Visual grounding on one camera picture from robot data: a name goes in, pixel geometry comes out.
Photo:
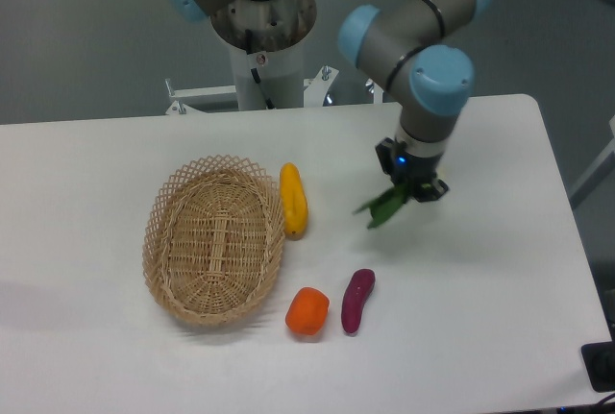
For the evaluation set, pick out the woven wicker basket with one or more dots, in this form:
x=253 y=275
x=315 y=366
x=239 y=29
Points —
x=213 y=244

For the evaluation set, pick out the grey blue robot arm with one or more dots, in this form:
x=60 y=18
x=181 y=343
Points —
x=402 y=51

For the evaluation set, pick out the black device at table edge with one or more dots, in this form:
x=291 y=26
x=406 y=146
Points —
x=598 y=359

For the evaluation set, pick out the purple eggplant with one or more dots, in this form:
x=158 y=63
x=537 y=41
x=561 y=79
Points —
x=355 y=297

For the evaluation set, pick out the orange bell pepper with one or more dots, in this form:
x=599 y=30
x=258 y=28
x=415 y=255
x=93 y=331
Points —
x=307 y=312

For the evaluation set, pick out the green leafy vegetable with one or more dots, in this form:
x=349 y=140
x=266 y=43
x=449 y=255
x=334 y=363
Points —
x=386 y=205

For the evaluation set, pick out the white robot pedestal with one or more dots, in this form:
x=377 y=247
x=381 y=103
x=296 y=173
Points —
x=265 y=42

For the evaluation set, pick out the yellow pepper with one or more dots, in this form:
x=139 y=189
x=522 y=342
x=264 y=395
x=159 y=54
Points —
x=294 y=199

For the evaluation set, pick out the white frame leg right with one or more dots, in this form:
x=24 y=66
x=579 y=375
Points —
x=593 y=175

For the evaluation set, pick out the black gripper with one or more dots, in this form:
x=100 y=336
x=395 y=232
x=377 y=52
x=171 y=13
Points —
x=418 y=173

